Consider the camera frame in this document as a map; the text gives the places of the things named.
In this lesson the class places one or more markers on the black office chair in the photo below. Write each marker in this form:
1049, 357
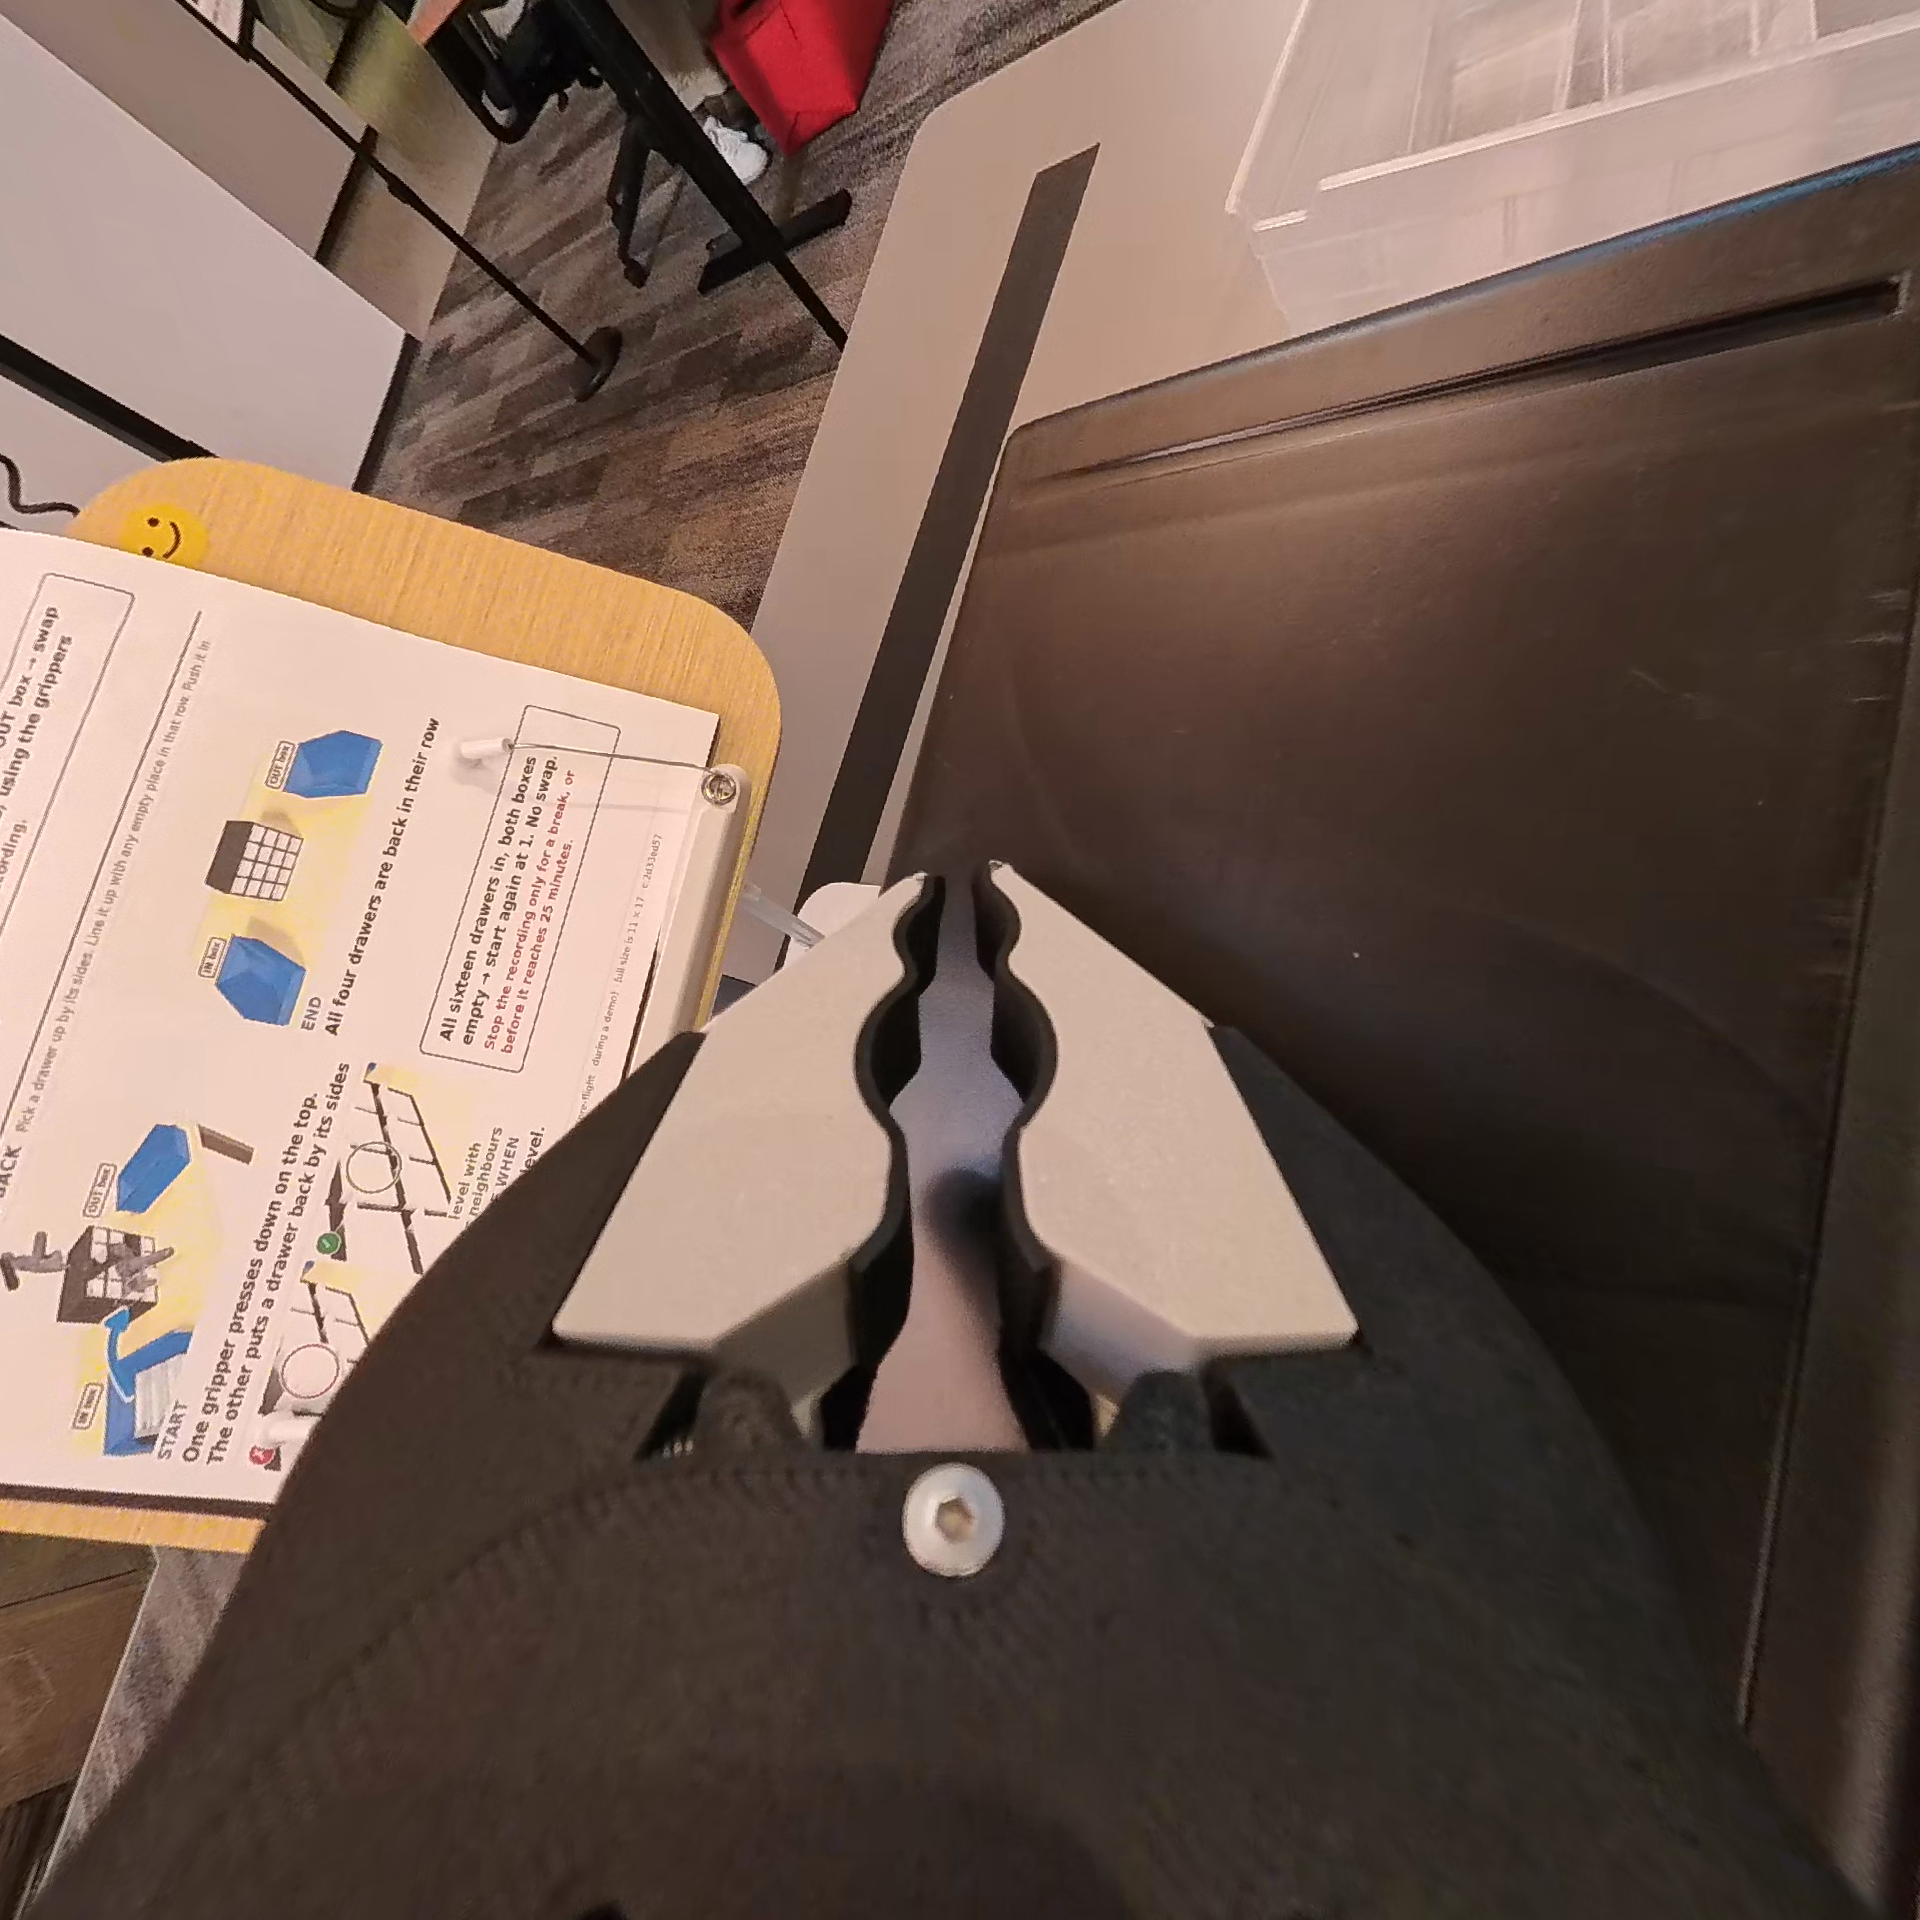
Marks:
539, 67

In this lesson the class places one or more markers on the black desk frame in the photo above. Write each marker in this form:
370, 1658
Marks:
751, 194

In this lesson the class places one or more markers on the brown wooden box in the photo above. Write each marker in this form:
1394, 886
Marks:
66, 1650

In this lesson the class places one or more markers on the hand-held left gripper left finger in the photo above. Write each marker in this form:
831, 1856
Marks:
735, 1171

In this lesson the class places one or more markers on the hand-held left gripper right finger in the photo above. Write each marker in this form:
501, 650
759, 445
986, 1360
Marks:
1185, 1185

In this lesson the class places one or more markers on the black stand pole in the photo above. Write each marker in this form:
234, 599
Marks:
509, 278

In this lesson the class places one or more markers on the red bag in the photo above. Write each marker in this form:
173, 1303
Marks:
796, 67

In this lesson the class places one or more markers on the yellow wooden side table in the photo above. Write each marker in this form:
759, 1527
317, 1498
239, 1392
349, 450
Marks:
451, 539

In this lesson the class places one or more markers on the yellow smiley sticker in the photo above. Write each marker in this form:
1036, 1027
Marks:
162, 536

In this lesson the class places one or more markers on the clear acrylic sheet holder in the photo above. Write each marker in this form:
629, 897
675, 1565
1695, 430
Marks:
704, 901

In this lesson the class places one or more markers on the translucent plastic storage box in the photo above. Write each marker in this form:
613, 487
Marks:
1575, 89

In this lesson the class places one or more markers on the black drawer cabinet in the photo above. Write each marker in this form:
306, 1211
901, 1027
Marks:
1424, 750

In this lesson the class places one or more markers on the white partition board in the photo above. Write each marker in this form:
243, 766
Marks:
165, 271

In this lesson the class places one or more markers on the printed instruction sheet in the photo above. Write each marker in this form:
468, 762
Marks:
375, 901

